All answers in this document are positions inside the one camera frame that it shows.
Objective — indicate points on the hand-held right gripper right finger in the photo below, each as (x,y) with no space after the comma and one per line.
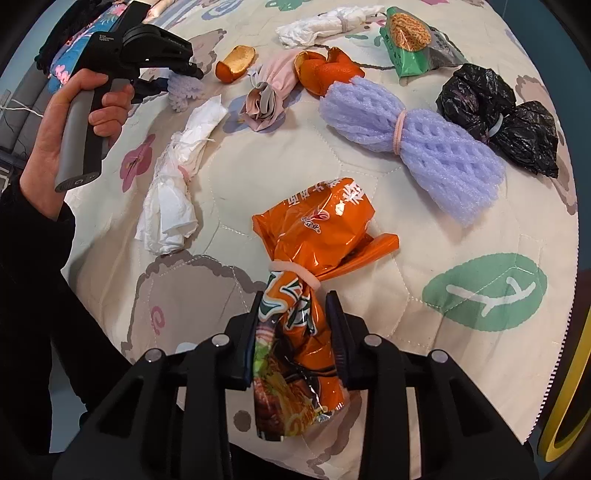
(339,344)

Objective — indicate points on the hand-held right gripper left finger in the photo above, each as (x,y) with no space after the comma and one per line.
(251,344)

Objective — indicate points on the blue floral cloth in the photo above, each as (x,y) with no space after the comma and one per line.
(76,53)

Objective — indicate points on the small purple foam net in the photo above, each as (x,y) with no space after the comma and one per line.
(182,92)

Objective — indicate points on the orange noodle packet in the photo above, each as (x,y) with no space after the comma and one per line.
(318,230)

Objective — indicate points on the white plastic bag with band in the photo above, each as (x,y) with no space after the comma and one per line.
(314,27)

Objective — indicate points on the large open orange peel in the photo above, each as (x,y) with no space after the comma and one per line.
(330,71)

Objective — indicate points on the dark cloth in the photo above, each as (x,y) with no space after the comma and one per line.
(53,34)

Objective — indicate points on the green snack packet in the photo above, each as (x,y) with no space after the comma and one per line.
(408,60)

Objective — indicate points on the cream pillow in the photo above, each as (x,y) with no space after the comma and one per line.
(161,7)

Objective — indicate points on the person's left hand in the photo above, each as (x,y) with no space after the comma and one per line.
(46,138)

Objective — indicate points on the black plastic bag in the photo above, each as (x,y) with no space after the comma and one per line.
(475,92)

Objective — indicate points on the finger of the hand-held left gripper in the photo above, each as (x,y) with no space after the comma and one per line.
(150,87)
(184,70)

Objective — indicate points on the pink plastic bag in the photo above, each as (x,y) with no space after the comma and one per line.
(277,76)

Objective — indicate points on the person's left forearm black sleeve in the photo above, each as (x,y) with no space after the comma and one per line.
(32,300)

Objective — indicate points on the large purple foam net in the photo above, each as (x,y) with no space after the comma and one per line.
(360,115)

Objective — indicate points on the yellow rimmed bin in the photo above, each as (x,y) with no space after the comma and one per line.
(568,401)

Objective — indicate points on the small curled orange peel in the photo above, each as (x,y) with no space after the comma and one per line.
(235,62)

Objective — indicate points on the white tissue bundle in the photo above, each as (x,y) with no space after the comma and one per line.
(171,207)

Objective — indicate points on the printed blanket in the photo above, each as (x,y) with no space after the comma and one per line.
(461,240)

